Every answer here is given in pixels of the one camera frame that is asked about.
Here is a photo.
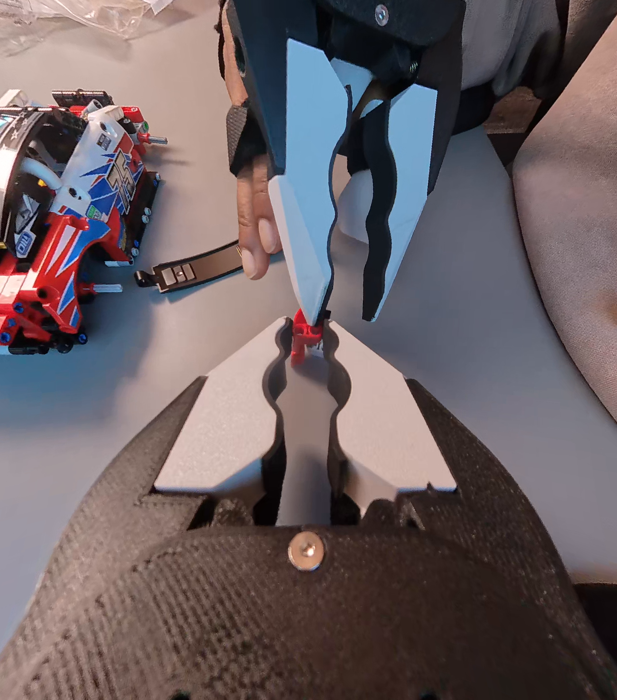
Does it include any person's right hand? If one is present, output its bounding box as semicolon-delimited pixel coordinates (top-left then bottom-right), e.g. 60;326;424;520
220;5;285;281

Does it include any black lego panel blue end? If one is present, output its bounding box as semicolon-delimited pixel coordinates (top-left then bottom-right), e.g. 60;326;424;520
135;241;244;293

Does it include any clear plastic bag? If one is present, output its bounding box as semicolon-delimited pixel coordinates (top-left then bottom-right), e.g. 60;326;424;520
0;0;216;58

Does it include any red lego piece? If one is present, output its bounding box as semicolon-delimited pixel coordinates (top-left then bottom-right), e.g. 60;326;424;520
289;309;325;367

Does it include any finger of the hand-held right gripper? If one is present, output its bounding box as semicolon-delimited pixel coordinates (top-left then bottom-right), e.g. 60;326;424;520
268;37;351;327
348;67;439;323

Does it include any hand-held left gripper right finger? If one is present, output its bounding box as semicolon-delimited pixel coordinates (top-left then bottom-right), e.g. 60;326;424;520
326;319;458;516

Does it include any lego race car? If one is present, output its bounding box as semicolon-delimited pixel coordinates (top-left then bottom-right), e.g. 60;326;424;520
0;90;170;356

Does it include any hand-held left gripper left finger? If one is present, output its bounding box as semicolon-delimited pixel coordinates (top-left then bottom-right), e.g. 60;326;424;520
154;317;294;497

